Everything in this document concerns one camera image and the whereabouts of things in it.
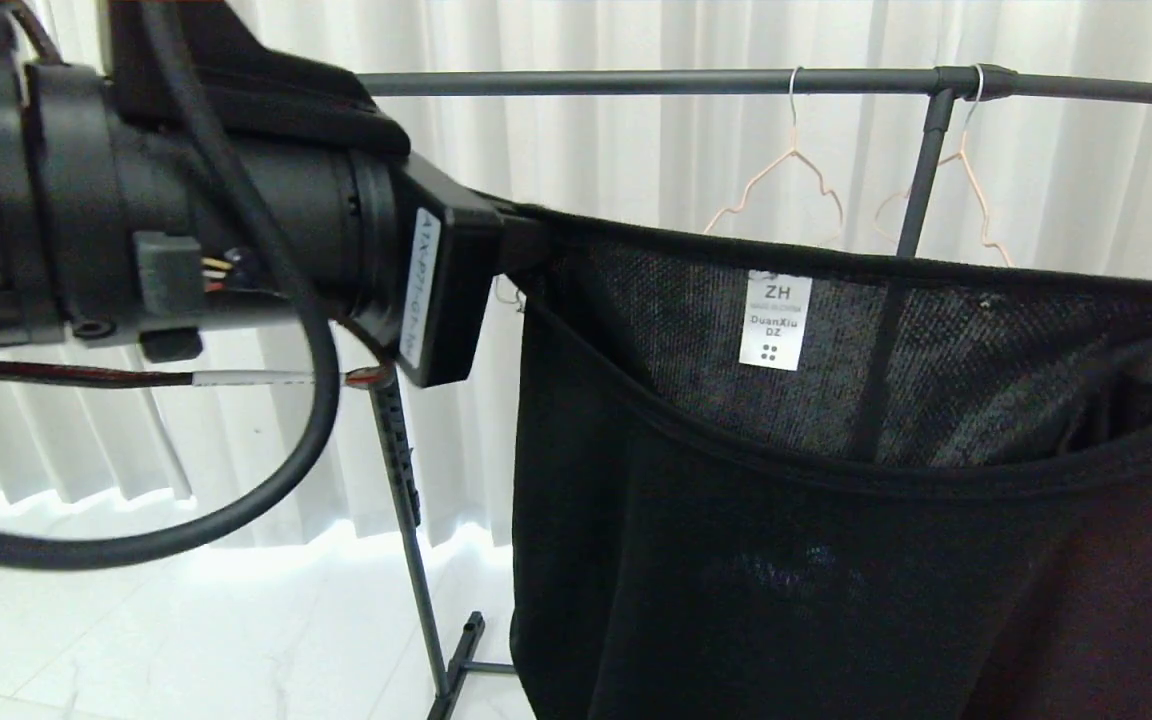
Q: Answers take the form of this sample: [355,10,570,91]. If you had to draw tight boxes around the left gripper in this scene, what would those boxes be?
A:
[31,65,503,389]

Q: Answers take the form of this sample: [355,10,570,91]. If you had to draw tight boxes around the black garment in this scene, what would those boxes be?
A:
[508,205,1152,720]

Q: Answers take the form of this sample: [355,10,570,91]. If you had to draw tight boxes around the black clothes rack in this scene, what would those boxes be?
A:
[356,64,1152,720]

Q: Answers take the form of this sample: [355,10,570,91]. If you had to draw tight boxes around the white curtain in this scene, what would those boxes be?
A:
[0,0,1152,551]

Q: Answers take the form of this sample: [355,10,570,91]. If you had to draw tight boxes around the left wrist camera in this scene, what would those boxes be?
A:
[101,0,412,156]

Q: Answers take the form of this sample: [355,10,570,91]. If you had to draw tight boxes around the black cable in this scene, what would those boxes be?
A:
[0,0,342,571]

